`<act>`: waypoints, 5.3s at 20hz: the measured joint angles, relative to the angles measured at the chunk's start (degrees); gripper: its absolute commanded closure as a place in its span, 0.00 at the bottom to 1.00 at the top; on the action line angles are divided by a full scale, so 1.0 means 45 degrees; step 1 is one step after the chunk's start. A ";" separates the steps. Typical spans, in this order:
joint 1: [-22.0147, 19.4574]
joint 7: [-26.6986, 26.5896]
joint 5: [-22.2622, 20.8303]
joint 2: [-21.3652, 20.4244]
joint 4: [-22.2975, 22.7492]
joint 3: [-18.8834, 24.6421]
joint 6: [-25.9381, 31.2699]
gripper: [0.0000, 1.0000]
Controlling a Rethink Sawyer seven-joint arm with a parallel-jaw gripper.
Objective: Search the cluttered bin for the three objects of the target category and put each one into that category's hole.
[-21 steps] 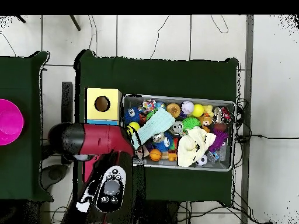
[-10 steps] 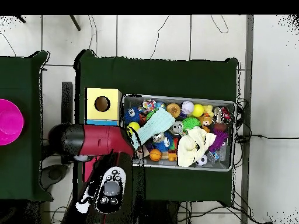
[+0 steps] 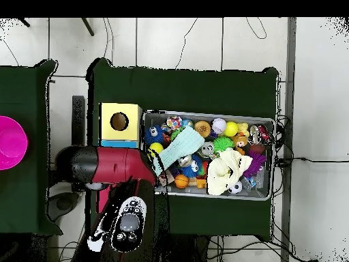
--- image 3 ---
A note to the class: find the light blue cloth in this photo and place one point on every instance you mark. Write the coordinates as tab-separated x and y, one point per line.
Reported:
180	147

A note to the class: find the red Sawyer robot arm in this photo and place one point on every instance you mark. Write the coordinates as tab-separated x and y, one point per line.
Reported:
117	163

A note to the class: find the wooden box with three holes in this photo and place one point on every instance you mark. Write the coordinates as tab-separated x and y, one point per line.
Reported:
120	131

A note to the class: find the shallow clear mesh bin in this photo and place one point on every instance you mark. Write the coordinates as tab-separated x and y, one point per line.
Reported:
207	197

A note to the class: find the blue fuzzy googly-eyed toy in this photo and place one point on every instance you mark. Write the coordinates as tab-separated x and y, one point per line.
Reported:
154	135

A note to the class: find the toy burger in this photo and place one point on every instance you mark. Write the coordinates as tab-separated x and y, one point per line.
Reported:
202	128

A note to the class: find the crushed can with silver top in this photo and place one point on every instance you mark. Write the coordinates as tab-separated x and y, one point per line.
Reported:
207	149

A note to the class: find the white baseball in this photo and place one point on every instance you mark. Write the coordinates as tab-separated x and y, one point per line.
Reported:
219	126

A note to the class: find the green spiky ball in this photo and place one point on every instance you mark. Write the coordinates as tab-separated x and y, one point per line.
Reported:
223	143

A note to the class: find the cream yellow cloth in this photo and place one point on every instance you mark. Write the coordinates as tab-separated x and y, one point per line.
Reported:
220	172

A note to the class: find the dark green tablecloth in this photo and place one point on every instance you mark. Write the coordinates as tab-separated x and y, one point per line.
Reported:
24	95
190	90

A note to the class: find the yellow tennis ball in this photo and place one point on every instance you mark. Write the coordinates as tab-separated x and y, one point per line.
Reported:
231	128

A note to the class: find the purple spiky ball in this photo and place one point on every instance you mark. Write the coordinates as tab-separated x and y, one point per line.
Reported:
255	162

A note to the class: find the crushed red soda can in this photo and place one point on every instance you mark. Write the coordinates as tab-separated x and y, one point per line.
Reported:
261	133

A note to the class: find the black flat panel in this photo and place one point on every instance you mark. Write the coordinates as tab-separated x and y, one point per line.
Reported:
78	122

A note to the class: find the grey round stand base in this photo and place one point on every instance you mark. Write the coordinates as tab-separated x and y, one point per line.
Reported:
64	204

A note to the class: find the pink plastic bowl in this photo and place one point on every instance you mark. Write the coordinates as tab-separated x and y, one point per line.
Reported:
12	143

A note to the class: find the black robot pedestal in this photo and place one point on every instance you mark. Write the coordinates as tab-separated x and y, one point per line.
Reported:
188	249

